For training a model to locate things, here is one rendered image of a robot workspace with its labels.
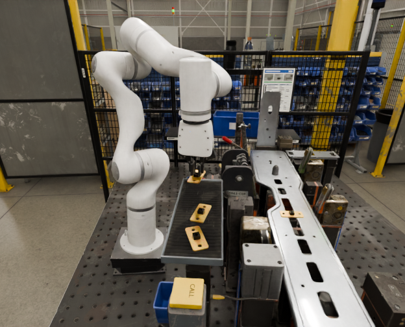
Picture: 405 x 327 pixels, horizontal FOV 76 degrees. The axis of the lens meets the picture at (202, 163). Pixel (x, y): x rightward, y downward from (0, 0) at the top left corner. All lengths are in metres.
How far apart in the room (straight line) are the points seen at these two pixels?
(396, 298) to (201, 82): 0.71
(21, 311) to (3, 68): 2.24
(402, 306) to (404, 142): 3.44
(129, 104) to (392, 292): 0.98
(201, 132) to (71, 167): 2.84
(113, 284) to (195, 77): 0.90
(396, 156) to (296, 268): 3.46
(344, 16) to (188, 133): 1.50
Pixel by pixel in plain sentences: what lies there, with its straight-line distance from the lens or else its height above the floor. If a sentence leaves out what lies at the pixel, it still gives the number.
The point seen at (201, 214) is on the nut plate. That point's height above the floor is 1.16.
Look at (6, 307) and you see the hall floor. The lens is 2.36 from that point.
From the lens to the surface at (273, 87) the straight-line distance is 1.90.
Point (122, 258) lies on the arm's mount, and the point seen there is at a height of 0.79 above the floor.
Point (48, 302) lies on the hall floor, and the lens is 2.25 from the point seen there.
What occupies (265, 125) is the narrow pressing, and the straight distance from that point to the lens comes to 1.66.
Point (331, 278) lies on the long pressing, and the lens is 0.87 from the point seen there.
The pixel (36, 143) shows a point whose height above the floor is 0.57.
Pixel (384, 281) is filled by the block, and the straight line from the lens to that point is 0.88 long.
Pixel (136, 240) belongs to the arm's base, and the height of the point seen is 0.83.
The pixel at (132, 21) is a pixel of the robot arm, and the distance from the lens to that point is 0.97.
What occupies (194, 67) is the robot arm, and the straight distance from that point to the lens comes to 0.68.
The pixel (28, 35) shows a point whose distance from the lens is 3.20.
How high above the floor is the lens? 1.59
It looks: 25 degrees down
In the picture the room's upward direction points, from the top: straight up
